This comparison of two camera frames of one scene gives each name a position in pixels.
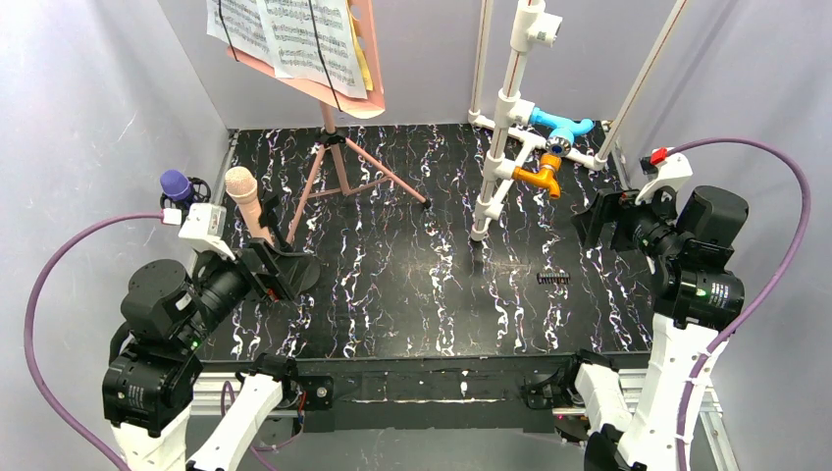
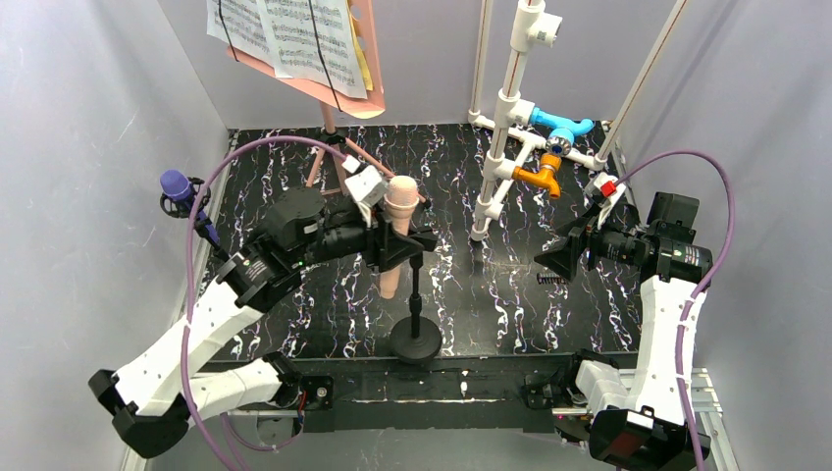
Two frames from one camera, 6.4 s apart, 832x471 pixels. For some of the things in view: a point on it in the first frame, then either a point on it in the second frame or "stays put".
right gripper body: x=619 y=219 → x=586 y=241
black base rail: x=427 y=393 stays put
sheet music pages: x=316 y=42 stays put
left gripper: x=265 y=273 → x=378 y=241
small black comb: x=553 y=279 stays put
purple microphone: x=175 y=184 stays put
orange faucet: x=546 y=177 stays put
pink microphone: x=241 y=185 → x=400 y=199
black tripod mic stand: x=201 y=193 stays put
